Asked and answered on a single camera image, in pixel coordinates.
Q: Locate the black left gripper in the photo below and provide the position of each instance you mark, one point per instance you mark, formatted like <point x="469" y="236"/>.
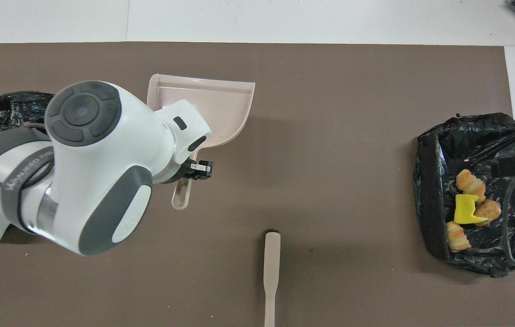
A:
<point x="183" y="170"/>

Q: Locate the orange striped croissant toy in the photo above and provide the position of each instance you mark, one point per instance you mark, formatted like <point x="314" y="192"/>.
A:
<point x="468" y="181"/>

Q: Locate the brown oval bread toy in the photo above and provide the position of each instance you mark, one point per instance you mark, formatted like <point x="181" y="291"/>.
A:
<point x="490" y="210"/>

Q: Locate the beige plastic dustpan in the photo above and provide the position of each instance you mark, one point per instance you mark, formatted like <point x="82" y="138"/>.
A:
<point x="221" y="109"/>

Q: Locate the yellow sponge piece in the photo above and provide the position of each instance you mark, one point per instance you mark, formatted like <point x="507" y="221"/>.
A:
<point x="465" y="210"/>

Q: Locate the pale ridged bread toy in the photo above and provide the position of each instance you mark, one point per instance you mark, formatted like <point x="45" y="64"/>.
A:
<point x="457" y="238"/>

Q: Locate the beige brush with black bristles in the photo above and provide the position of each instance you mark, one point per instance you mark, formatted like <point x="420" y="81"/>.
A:
<point x="272" y="259"/>

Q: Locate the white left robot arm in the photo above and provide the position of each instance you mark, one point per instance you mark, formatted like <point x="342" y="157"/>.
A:
<point x="93" y="172"/>

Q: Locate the bin lined with black bag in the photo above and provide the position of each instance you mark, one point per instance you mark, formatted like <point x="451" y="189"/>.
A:
<point x="466" y="145"/>

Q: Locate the brown table mat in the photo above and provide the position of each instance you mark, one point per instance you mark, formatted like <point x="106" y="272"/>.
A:
<point x="330" y="81"/>

